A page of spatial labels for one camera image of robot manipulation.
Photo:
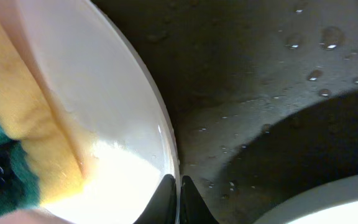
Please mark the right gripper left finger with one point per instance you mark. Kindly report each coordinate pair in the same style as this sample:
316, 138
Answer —
162, 208

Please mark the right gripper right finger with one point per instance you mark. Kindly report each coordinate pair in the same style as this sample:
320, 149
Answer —
193, 209

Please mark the pink-white plate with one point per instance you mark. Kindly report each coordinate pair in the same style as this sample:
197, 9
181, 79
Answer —
108, 104

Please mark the green and yellow sponge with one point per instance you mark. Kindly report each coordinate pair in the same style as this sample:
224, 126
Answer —
44, 168

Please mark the pale blue plate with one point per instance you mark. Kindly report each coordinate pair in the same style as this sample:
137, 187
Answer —
334, 202

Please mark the brown serving tray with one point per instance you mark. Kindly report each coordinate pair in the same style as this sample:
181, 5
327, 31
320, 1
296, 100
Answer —
263, 95

